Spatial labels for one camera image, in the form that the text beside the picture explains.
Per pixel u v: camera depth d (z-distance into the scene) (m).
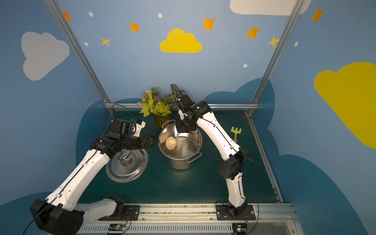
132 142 0.63
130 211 0.75
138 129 0.70
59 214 0.37
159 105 0.93
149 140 0.66
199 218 0.74
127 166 0.92
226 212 0.74
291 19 0.74
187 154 1.04
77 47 0.83
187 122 0.64
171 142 0.97
